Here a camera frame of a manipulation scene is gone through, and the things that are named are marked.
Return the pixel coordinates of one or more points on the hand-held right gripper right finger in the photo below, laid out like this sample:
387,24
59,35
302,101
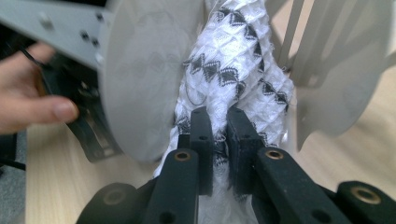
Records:
243,149

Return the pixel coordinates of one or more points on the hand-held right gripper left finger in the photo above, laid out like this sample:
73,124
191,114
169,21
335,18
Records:
204,149

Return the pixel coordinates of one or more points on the grey expandable divider rack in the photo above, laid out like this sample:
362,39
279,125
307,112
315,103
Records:
143,81

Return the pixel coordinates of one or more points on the white black patterned cloth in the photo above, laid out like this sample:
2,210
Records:
230,56

